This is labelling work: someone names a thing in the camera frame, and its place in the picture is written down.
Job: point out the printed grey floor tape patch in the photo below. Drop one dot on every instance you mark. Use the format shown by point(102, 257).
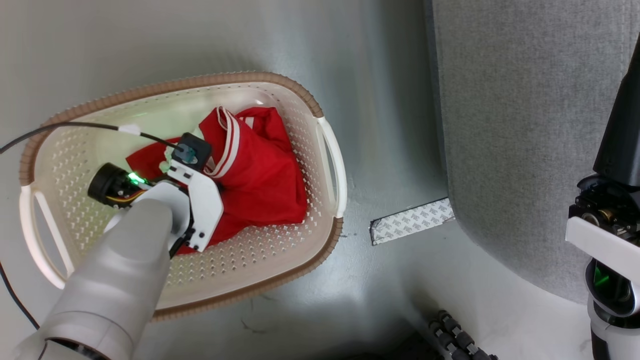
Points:
point(412, 221)

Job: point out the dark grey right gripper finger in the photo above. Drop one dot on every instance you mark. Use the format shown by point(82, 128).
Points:
point(622, 135)

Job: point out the red garment with white stripes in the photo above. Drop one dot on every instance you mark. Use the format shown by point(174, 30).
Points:
point(260, 175)

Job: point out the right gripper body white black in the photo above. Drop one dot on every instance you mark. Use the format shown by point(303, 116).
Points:
point(605, 220)

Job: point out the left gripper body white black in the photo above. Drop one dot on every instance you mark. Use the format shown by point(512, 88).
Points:
point(197, 205)

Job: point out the cream perforated laundry basket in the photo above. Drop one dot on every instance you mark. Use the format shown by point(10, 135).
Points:
point(180, 190)

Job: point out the grey fabric sofa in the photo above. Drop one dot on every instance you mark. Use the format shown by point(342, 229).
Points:
point(525, 140)

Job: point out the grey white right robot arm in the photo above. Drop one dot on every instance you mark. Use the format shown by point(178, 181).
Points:
point(615, 305)

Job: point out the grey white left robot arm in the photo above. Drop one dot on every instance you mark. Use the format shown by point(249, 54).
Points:
point(115, 280)

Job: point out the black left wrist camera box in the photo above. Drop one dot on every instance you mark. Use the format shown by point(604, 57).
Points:
point(192, 150)

